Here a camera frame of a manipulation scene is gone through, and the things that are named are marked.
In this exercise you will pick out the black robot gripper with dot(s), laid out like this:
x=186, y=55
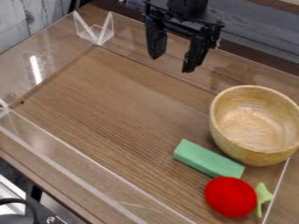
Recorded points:
x=184, y=17

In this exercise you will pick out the wooden bowl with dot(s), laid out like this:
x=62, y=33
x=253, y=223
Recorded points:
x=254, y=125

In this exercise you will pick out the green foam block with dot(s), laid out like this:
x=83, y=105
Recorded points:
x=208, y=161

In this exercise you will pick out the clear acrylic corner bracket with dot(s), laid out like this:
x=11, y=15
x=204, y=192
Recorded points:
x=95, y=34

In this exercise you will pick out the clear acrylic front wall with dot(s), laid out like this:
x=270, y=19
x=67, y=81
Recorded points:
x=86, y=186

